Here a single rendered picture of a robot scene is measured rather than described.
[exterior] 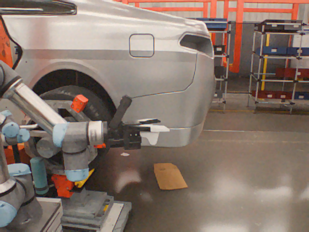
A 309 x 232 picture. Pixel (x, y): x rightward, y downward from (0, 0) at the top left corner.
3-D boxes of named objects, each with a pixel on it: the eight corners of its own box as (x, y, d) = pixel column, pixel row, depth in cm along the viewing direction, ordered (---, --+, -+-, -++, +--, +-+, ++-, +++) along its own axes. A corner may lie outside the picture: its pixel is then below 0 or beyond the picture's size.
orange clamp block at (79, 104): (83, 110, 166) (89, 99, 163) (78, 113, 158) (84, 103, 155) (74, 104, 165) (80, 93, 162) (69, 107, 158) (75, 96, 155)
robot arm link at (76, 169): (91, 166, 89) (88, 138, 86) (88, 183, 78) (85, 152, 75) (69, 168, 88) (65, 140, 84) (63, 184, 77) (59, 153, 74)
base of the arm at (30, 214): (30, 231, 89) (25, 209, 86) (-7, 228, 90) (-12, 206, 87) (49, 206, 103) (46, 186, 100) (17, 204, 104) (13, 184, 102)
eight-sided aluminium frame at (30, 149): (100, 174, 177) (94, 100, 161) (96, 178, 171) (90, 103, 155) (33, 167, 184) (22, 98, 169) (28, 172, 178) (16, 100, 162)
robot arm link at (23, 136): (25, 124, 130) (33, 136, 134) (9, 127, 133) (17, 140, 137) (17, 132, 124) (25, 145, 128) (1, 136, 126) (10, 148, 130)
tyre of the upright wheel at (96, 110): (107, 79, 182) (31, 90, 194) (95, 85, 160) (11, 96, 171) (122, 161, 200) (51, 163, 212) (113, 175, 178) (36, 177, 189)
